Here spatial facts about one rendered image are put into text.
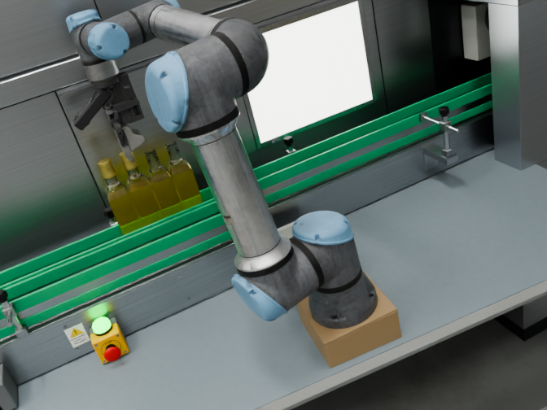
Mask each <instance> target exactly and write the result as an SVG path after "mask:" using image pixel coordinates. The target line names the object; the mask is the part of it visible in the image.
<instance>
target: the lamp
mask: <svg viewBox="0 0 547 410"><path fill-rule="evenodd" d="M92 329H93V331H94V334H95V335H96V336H103V335H105V334H108V333H109V332H110V331H111V330H112V323H111V322H110V321H109V319H108V318H106V317H99V318H98V319H96V320H95V321H94V322H93V324H92Z"/></svg>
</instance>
